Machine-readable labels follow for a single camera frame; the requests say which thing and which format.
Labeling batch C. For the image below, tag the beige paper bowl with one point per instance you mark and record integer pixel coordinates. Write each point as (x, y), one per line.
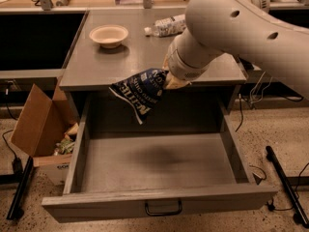
(109, 36)

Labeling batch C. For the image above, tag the black floor rail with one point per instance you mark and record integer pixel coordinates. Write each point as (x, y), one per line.
(289, 185)
(15, 212)

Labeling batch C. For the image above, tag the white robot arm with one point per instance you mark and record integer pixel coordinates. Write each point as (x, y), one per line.
(242, 28)

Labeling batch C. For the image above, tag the black drawer handle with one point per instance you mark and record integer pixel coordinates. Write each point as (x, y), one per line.
(163, 208)

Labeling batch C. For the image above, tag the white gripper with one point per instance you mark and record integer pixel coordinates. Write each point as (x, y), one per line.
(181, 66)

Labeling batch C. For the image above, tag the green snack packet in box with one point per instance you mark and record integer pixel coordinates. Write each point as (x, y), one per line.
(65, 146)

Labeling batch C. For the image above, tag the brown cardboard box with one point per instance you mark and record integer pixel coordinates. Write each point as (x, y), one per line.
(43, 122)

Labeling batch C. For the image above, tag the grey cabinet counter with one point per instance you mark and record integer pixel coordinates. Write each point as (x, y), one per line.
(92, 67)

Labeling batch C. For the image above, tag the clear plastic water bottle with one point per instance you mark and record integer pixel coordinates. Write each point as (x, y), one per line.
(165, 27)

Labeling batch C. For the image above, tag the black power adapter with cable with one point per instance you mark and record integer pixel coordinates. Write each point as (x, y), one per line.
(16, 163)

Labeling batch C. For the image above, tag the grey open drawer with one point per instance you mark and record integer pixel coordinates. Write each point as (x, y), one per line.
(187, 150)

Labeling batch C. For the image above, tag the black right floor rail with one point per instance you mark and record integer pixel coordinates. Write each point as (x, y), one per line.
(289, 185)

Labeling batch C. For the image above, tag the blue Kettle chip bag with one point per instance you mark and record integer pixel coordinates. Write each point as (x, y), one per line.
(141, 91)

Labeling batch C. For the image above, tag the black left floor rail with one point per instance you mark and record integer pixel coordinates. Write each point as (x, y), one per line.
(15, 212)

